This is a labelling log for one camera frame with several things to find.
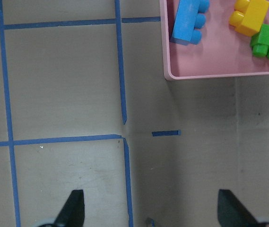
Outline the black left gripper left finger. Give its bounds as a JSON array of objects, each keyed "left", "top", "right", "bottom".
[{"left": 53, "top": 190, "right": 85, "bottom": 227}]

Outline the blue three-stud toy block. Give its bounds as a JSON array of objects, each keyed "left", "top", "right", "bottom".
[{"left": 170, "top": 0, "right": 210, "bottom": 45}]

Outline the pink plastic box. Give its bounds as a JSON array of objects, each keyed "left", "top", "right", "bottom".
[{"left": 160, "top": 0, "right": 269, "bottom": 80}]

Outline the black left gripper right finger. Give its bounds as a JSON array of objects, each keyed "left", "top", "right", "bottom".
[{"left": 217, "top": 189, "right": 259, "bottom": 227}]

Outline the yellow two-stud toy block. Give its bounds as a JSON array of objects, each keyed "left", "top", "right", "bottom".
[{"left": 229, "top": 0, "right": 269, "bottom": 37}]

